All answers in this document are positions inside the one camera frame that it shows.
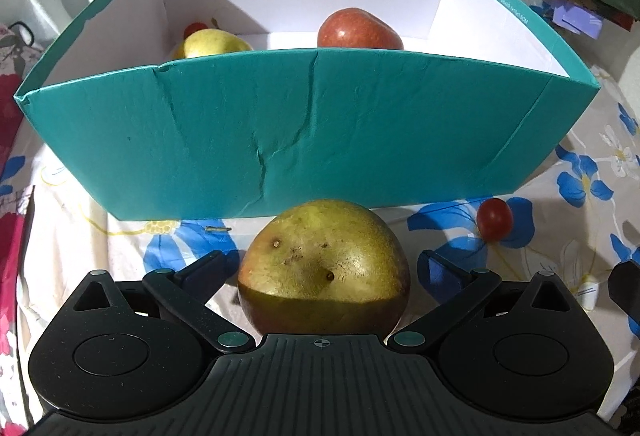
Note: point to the speckled yellow pear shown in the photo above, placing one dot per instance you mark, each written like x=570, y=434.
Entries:
x=325, y=256

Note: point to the purple folded paper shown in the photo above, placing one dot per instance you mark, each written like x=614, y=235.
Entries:
x=580, y=18

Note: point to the blue floral tablecloth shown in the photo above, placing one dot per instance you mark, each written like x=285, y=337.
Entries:
x=550, y=236

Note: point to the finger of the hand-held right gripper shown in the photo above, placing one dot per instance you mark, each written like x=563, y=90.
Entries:
x=626, y=287

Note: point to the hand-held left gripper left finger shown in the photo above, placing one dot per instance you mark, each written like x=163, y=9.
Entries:
x=202, y=272

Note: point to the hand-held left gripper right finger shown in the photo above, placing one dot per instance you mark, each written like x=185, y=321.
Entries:
x=442, y=275

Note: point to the small white tag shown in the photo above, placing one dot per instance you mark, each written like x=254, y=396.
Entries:
x=587, y=292

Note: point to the teal cardboard box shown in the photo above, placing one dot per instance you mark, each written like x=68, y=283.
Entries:
x=300, y=141

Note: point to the red cherry tomato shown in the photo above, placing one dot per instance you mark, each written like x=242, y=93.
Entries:
x=196, y=27
x=495, y=217

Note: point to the yellow-green apple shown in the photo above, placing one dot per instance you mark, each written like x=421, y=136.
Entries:
x=210, y=45

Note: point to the red floral bag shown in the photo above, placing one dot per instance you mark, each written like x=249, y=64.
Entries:
x=10, y=266

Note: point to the dark red apple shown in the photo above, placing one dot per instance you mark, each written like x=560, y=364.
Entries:
x=360, y=30

